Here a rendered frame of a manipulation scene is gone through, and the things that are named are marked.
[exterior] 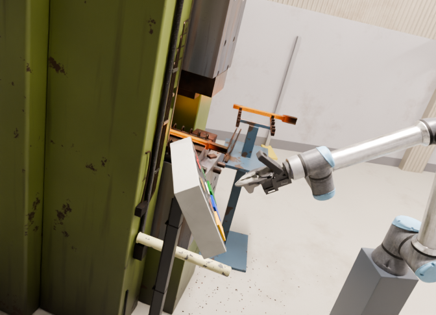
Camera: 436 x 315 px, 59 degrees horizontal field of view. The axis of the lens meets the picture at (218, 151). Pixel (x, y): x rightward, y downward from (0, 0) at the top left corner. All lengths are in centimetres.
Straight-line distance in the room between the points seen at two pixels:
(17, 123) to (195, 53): 74
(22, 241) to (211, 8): 129
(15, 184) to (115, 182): 42
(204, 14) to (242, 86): 279
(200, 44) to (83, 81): 48
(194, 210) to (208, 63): 67
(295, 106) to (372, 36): 111
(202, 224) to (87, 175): 65
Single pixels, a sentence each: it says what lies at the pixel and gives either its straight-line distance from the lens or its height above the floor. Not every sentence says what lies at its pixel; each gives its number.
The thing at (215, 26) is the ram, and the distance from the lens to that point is 158.
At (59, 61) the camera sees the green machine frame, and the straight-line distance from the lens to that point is 159.
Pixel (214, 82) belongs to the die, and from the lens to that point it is 166.
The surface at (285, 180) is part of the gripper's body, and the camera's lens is 149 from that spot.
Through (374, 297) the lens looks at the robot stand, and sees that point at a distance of 225.
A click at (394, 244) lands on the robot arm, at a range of 215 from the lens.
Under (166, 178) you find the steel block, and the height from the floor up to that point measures 83.
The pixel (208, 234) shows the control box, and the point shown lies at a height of 102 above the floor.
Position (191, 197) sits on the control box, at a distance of 115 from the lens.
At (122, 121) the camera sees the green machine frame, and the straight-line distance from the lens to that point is 150.
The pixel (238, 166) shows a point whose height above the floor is 76.
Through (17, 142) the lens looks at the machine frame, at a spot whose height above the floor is 100.
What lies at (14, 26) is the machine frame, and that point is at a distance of 156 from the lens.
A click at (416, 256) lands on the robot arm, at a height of 82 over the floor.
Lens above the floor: 177
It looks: 25 degrees down
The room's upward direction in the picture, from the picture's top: 14 degrees clockwise
